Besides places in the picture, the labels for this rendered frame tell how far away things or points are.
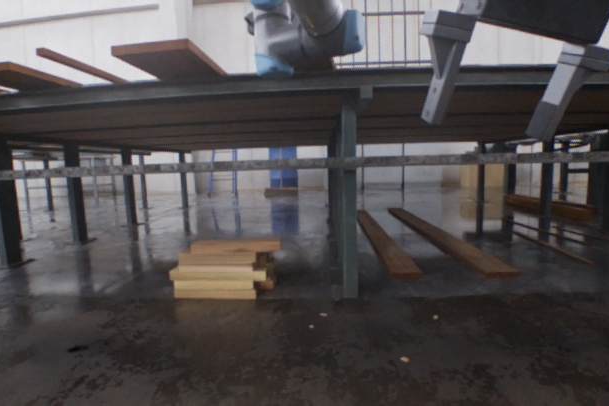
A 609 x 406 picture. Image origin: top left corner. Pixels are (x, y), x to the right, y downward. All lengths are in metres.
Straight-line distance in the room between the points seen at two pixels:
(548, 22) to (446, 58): 0.09
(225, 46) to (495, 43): 5.88
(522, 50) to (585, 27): 8.36
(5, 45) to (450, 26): 10.79
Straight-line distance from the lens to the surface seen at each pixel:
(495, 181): 7.29
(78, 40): 9.64
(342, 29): 0.62
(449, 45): 0.36
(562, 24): 0.39
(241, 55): 7.79
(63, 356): 1.19
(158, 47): 1.02
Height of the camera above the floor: 0.53
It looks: 7 degrees down
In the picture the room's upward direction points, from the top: 2 degrees counter-clockwise
